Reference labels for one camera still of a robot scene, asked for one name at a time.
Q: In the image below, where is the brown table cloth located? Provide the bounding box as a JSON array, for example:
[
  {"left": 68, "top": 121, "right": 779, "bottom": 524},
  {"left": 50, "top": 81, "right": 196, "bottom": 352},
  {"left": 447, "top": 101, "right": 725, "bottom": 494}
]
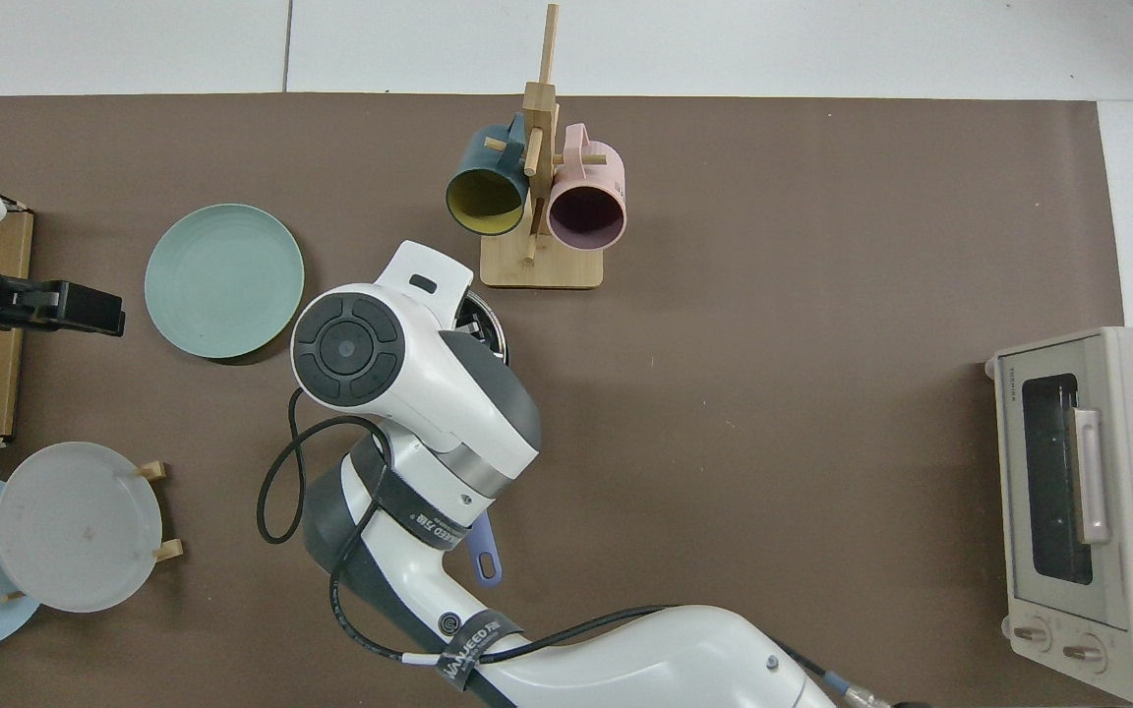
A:
[{"left": 0, "top": 93, "right": 1126, "bottom": 708}]

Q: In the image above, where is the dark teal cup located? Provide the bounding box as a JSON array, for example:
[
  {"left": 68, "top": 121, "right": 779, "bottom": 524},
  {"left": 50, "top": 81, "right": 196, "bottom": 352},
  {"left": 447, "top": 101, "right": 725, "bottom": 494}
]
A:
[{"left": 446, "top": 113, "right": 531, "bottom": 237}]

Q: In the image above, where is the pale grey plate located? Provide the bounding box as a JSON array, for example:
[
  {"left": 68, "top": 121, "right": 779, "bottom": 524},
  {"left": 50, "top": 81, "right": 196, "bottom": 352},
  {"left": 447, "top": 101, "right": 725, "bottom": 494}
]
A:
[{"left": 0, "top": 442, "right": 164, "bottom": 614}]

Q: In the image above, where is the wooden plate rack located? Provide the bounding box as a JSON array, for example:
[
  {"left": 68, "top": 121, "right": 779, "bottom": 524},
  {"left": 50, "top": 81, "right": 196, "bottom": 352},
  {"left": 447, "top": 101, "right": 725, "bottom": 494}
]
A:
[{"left": 0, "top": 459, "right": 184, "bottom": 604}]

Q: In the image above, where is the wooden cup stand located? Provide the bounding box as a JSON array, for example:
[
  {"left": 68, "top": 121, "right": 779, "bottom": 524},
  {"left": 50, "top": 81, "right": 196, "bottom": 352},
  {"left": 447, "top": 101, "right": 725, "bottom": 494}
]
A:
[{"left": 480, "top": 3, "right": 605, "bottom": 290}]

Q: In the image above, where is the pink cup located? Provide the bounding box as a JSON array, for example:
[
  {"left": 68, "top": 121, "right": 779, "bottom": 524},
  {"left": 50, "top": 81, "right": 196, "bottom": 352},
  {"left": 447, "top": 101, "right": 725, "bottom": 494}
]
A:
[{"left": 547, "top": 123, "right": 627, "bottom": 251}]

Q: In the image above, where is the glass lid with blue knob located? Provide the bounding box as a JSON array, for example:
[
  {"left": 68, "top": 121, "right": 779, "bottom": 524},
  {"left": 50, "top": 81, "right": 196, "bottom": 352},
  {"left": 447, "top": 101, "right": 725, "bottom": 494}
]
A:
[{"left": 458, "top": 288, "right": 511, "bottom": 367}]

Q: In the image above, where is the pale green plate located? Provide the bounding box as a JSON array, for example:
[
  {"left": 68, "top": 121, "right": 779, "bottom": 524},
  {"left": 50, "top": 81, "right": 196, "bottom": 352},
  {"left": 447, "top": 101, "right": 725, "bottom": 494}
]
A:
[{"left": 144, "top": 204, "right": 306, "bottom": 360}]

